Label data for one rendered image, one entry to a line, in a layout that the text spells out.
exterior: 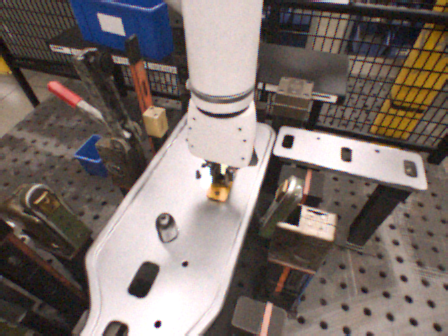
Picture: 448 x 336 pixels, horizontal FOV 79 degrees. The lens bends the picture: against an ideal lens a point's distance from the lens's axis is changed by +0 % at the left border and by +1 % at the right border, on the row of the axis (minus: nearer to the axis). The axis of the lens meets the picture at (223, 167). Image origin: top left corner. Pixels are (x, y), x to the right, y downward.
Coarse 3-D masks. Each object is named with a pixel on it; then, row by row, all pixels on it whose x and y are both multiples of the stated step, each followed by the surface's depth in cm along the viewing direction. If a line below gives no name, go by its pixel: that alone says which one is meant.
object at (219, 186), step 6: (222, 168) 52; (222, 174) 50; (222, 180) 49; (210, 186) 50; (216, 186) 50; (222, 186) 50; (228, 186) 50; (210, 192) 49; (222, 192) 49; (228, 192) 49; (216, 198) 48; (222, 198) 48
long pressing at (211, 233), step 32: (160, 160) 55; (192, 160) 55; (128, 192) 49; (160, 192) 50; (192, 192) 50; (256, 192) 50; (128, 224) 45; (192, 224) 45; (224, 224) 45; (96, 256) 41; (128, 256) 41; (160, 256) 41; (192, 256) 41; (224, 256) 41; (96, 288) 38; (160, 288) 38; (192, 288) 38; (224, 288) 39; (96, 320) 35; (128, 320) 36; (160, 320) 36; (192, 320) 36
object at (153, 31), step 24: (72, 0) 77; (96, 0) 72; (120, 0) 88; (144, 0) 84; (96, 24) 79; (120, 24) 74; (144, 24) 70; (168, 24) 74; (120, 48) 80; (144, 48) 76; (168, 48) 78
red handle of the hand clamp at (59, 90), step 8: (48, 88) 46; (56, 88) 46; (64, 88) 47; (64, 96) 47; (72, 96) 47; (72, 104) 47; (80, 104) 48; (88, 104) 49; (88, 112) 48; (96, 112) 49; (96, 120) 49; (128, 136) 50
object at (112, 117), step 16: (96, 48) 40; (80, 64) 39; (96, 64) 40; (112, 64) 40; (96, 80) 41; (96, 96) 43; (112, 96) 46; (112, 112) 45; (112, 128) 47; (128, 128) 50; (128, 144) 50
